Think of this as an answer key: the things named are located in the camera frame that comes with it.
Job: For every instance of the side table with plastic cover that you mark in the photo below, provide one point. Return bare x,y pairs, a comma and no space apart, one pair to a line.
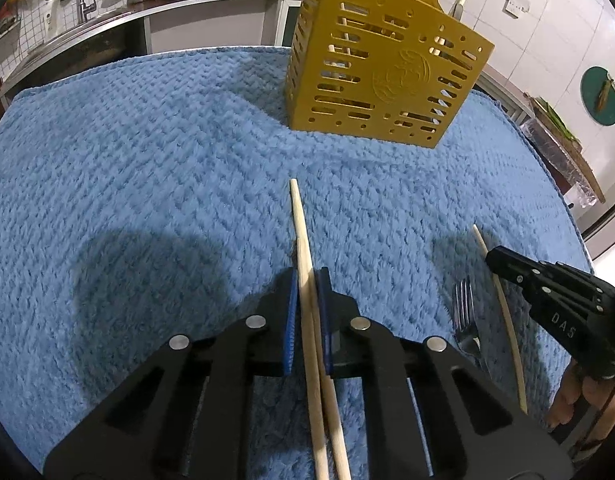
562,160

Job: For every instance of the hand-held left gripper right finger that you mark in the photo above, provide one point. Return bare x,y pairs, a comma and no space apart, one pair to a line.
325,320

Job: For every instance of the yellow slotted utensil holder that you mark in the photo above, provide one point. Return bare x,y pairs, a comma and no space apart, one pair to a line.
377,40

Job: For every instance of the round green board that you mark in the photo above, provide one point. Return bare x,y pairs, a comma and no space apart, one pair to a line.
592,95

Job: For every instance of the kitchen counter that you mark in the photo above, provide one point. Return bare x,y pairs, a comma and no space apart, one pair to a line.
187,20

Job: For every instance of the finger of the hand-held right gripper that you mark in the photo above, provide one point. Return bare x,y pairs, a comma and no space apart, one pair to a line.
547,282

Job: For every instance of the green vegetables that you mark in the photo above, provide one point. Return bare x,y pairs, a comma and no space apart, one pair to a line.
555,117

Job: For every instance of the white wall socket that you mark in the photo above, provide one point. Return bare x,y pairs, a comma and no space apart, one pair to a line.
516,2

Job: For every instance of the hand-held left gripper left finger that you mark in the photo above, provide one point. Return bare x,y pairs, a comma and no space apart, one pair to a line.
289,320

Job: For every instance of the blue fluffy blanket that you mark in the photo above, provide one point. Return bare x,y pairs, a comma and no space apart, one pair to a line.
162,185

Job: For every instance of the person's right hand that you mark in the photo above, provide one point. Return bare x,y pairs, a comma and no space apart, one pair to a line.
567,400

